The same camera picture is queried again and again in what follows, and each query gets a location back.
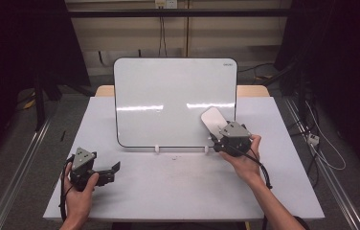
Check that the wooden table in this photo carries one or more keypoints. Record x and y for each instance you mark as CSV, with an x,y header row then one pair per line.
x,y
253,91

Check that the person's right hand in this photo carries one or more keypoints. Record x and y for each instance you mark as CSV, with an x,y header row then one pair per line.
x,y
245,166

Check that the black metal stand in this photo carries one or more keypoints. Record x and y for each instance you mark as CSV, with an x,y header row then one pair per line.
x,y
39,105

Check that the white whiteboard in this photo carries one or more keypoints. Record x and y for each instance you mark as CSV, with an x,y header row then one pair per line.
x,y
168,86

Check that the aluminium floor rail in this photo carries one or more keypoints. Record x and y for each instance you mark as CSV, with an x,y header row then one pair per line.
x,y
328,179
18,172

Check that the small black floor item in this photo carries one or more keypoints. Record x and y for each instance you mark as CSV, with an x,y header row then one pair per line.
x,y
62,136

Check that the black curtain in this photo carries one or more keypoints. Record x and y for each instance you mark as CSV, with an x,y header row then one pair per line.
x,y
25,48
344,64

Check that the white power strip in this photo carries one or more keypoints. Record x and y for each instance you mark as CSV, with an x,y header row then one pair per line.
x,y
313,139

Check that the person's left hand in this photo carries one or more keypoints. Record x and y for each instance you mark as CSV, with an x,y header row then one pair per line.
x,y
77,201

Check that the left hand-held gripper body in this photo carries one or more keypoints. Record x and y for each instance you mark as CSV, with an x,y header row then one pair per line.
x,y
80,166

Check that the white wall socket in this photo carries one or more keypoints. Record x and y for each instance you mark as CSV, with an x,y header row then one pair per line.
x,y
166,3

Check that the white whiteboard eraser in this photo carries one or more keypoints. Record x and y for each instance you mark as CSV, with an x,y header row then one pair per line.
x,y
213,119

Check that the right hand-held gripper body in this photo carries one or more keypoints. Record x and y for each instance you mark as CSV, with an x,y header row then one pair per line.
x,y
234,139

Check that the white board support clip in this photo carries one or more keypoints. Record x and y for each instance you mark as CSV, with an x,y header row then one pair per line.
x,y
157,149
206,149

